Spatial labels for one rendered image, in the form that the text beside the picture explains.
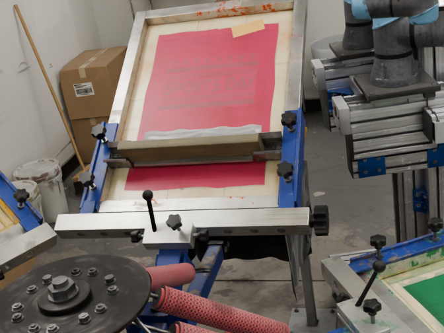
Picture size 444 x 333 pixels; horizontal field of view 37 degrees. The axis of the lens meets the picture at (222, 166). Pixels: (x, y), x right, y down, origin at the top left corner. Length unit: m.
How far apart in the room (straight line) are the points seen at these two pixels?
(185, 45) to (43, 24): 3.11
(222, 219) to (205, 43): 0.72
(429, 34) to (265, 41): 0.49
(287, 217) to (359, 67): 1.11
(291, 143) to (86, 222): 0.58
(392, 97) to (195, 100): 0.60
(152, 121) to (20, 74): 2.91
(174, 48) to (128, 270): 1.12
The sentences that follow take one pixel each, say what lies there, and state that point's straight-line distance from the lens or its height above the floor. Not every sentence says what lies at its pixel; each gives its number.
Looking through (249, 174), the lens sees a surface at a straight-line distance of 1.80.
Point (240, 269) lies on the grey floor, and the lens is 3.60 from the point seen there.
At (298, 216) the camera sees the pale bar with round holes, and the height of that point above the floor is 1.16.
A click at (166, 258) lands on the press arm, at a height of 1.10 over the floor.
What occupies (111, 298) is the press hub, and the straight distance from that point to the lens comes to 1.15.
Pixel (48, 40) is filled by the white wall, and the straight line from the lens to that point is 5.25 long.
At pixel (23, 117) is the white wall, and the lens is 4.83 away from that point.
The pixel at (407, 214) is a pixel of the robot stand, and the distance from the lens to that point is 2.60.
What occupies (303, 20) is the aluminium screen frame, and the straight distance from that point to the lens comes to 2.09.
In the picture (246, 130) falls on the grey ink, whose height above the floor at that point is 1.26.
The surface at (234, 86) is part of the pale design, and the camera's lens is 2.01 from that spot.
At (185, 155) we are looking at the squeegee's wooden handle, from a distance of 1.83.
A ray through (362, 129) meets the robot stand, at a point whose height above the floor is 1.13.
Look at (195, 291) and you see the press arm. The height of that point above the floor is 0.92.
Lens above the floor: 1.92
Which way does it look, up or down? 23 degrees down
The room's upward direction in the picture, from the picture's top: 10 degrees counter-clockwise
